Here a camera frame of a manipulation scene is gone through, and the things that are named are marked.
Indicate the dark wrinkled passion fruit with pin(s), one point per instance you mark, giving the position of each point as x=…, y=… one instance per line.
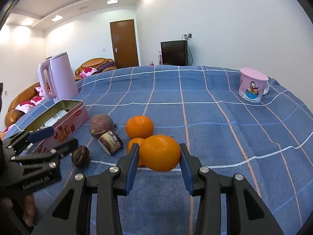
x=81, y=156

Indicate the round purple passion fruit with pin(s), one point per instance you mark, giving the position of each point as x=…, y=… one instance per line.
x=100, y=124

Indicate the pink rectangular tin box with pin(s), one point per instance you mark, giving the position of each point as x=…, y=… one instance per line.
x=63, y=129

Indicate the pink electric kettle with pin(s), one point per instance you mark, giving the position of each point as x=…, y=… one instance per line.
x=56, y=78

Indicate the brown wooden door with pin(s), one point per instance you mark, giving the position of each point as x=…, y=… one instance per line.
x=124, y=43

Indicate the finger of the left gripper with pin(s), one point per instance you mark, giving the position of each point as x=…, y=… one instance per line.
x=16, y=144
x=53, y=155

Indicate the brown leather armchair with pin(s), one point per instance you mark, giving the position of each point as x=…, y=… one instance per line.
x=101, y=64

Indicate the blue checked tablecloth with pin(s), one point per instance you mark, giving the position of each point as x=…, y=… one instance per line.
x=269, y=143

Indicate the printed paper in tin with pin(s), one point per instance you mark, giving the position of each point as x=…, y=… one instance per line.
x=51, y=121

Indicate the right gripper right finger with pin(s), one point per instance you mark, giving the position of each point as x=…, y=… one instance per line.
x=246, y=211

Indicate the pink flower cushion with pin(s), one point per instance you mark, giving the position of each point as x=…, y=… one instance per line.
x=88, y=72

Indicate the pink cartoon mug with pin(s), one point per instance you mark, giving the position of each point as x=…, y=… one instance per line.
x=253, y=85

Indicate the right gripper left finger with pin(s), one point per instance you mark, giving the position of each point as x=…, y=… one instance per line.
x=83, y=196

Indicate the person's left hand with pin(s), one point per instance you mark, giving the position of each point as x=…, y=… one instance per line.
x=28, y=207

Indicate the black television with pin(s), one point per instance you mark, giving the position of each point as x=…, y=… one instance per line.
x=174, y=52

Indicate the white wall socket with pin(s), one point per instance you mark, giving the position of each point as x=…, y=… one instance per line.
x=187, y=36

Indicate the large orange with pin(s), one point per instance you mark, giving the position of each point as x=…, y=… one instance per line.
x=160, y=153

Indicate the orange on table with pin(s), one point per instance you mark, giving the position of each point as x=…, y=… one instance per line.
x=139, y=127

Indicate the brown leather sofa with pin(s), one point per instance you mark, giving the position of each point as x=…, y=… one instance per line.
x=24, y=102

